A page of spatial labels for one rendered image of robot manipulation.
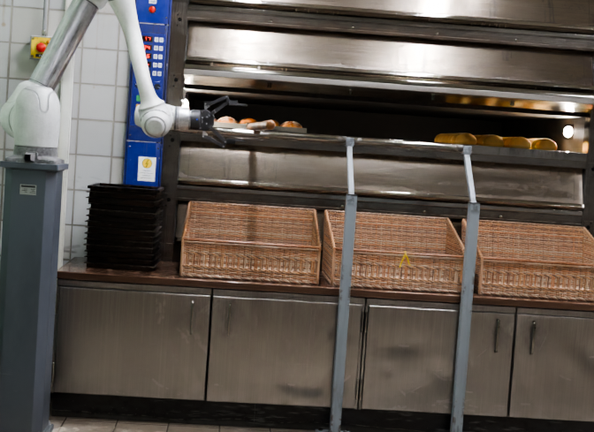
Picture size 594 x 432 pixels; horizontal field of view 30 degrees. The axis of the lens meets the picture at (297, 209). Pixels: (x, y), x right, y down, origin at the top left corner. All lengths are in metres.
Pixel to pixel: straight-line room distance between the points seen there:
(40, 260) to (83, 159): 0.94
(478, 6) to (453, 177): 0.75
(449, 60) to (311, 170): 0.77
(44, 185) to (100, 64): 1.01
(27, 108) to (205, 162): 1.08
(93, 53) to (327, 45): 1.01
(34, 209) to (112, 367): 0.75
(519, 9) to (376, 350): 1.65
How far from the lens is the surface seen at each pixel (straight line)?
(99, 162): 4.87
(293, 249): 4.37
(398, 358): 4.43
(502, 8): 5.01
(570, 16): 5.09
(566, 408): 4.62
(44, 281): 4.06
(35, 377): 4.11
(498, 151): 4.98
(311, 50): 4.87
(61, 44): 4.30
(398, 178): 4.90
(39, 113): 4.04
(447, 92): 4.78
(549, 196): 5.03
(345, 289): 4.30
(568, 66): 5.08
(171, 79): 4.85
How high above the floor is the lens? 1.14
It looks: 3 degrees down
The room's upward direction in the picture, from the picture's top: 4 degrees clockwise
